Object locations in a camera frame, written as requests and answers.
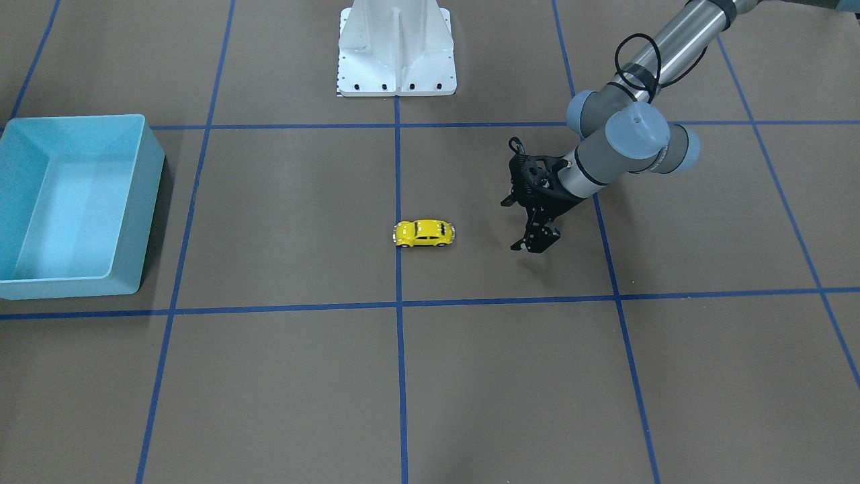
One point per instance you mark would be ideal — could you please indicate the white pedestal column base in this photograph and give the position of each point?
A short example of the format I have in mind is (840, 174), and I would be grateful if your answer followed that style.
(396, 48)

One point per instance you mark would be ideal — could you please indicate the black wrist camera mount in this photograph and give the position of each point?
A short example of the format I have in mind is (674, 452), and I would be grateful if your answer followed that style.
(520, 171)

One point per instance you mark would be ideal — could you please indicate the yellow beetle toy car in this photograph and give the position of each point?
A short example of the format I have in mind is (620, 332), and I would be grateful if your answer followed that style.
(423, 232)

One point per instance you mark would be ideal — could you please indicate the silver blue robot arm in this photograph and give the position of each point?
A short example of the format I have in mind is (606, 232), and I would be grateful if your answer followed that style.
(620, 129)

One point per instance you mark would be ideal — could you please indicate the light blue plastic bin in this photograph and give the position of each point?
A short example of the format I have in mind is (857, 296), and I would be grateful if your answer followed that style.
(78, 196)

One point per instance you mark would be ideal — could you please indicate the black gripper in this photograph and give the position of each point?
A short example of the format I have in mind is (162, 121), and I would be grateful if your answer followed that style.
(555, 199)

